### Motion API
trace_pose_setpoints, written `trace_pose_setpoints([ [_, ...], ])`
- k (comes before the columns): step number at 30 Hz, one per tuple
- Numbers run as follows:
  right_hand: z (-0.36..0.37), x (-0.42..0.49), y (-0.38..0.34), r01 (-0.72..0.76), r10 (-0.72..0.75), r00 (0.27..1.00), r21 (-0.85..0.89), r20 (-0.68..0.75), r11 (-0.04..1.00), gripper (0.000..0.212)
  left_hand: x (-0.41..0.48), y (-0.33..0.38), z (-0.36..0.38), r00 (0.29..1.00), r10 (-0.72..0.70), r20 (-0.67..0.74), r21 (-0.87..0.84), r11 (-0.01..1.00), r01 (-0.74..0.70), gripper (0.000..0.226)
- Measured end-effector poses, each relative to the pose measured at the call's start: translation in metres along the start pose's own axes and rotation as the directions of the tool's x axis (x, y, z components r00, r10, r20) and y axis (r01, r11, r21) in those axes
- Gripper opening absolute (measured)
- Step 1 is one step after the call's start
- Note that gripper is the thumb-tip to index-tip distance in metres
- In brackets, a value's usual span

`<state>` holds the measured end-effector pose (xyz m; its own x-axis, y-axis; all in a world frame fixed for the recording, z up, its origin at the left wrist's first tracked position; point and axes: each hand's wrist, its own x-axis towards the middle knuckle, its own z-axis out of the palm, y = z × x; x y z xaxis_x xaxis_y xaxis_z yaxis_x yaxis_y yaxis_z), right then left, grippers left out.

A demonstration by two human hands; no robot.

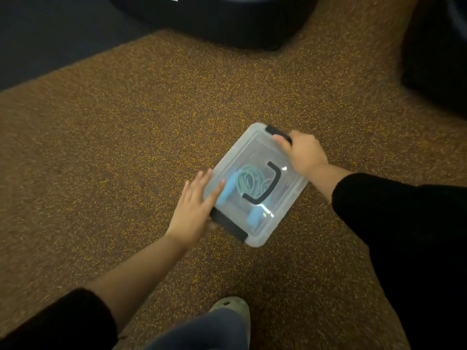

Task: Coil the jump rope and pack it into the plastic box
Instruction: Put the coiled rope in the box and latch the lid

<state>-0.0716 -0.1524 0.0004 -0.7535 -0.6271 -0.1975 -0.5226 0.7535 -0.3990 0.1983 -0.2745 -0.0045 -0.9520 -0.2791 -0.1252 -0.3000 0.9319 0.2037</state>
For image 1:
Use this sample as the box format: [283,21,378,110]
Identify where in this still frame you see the person's right forearm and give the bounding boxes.
[308,163,467,350]

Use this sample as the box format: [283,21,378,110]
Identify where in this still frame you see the clear plastic storage box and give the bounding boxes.
[203,122,310,248]

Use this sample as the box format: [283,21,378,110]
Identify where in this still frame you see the person's left forearm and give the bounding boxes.
[0,233,189,350]

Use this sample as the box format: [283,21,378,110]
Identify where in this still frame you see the white shoe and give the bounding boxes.
[208,296,251,347]

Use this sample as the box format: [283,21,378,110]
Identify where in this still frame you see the person's right hand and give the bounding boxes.
[272,130,330,178]

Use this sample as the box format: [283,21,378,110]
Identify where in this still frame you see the person's left leg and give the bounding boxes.
[144,309,251,350]

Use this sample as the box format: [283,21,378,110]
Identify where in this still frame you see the clear lid with black handle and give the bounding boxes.
[203,122,310,248]

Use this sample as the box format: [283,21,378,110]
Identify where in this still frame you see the person's left hand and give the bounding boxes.
[165,168,227,250]

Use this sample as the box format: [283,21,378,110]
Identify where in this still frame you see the green jump rope blue handles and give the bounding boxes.
[215,164,275,228]

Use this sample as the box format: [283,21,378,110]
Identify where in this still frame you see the black treadmill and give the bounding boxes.
[400,0,467,117]
[106,0,322,52]

